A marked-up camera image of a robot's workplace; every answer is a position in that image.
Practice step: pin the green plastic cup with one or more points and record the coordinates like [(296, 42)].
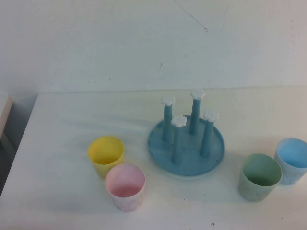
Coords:
[(259, 172)]

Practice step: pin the blue cup stand white caps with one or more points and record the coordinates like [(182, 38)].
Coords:
[(189, 160)]

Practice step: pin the yellow plastic cup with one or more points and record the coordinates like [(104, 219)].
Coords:
[(105, 151)]

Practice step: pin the pink plastic cup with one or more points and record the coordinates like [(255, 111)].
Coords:
[(124, 182)]

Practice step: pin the blue plastic cup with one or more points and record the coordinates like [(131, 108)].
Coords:
[(291, 155)]

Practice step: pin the beige furniture edge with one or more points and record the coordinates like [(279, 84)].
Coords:
[(4, 112)]

